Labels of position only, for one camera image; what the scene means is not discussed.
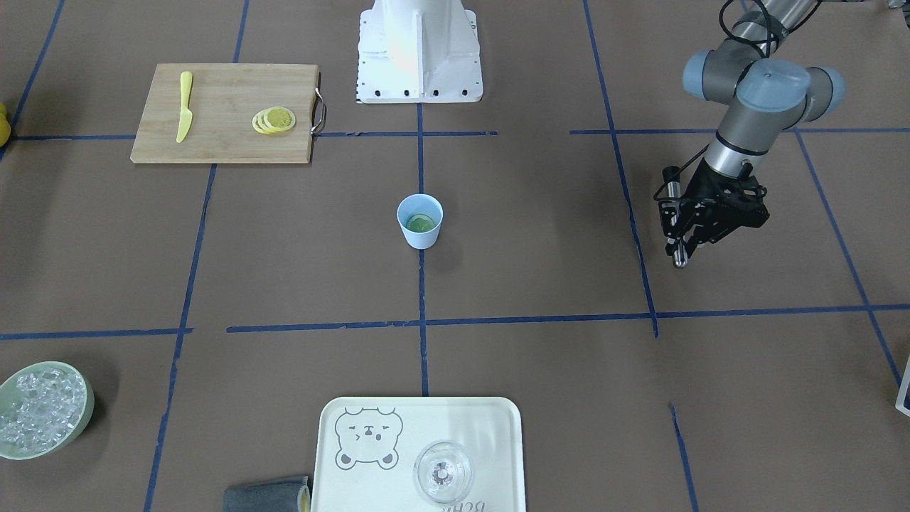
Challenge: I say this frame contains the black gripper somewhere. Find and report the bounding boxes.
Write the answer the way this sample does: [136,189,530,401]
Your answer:
[658,158,770,258]

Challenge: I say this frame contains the steel muddler black tip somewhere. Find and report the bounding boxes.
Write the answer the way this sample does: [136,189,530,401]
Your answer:
[658,166,688,269]

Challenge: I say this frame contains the yellow lemon slices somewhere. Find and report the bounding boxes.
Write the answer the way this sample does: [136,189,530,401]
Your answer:
[251,106,296,135]

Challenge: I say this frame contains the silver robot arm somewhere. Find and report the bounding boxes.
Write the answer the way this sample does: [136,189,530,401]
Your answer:
[653,1,846,269]

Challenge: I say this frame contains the light blue cup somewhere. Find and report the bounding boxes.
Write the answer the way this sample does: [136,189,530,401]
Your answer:
[396,193,444,250]

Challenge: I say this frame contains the green lime slice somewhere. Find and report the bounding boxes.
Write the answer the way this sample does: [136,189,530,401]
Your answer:
[405,213,437,233]

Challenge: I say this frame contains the clear wine glass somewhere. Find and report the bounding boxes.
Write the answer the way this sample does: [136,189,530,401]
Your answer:
[412,439,474,506]

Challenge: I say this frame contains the cream bear tray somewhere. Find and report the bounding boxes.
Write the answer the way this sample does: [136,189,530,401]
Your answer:
[310,398,527,511]

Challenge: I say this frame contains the bamboo cutting board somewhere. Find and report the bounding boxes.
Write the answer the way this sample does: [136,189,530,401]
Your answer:
[130,63,322,164]

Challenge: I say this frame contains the yellow plastic knife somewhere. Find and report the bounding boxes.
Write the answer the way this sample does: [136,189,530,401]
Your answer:
[176,71,194,143]

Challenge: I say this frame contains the green bowl of ice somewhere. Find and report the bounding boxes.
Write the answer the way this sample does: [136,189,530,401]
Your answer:
[1,362,95,461]

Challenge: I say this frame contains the white wire cup rack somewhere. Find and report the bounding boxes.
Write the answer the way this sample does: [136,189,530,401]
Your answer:
[894,358,910,417]

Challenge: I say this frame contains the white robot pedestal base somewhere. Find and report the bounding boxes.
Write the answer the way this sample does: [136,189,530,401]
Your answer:
[355,1,484,105]

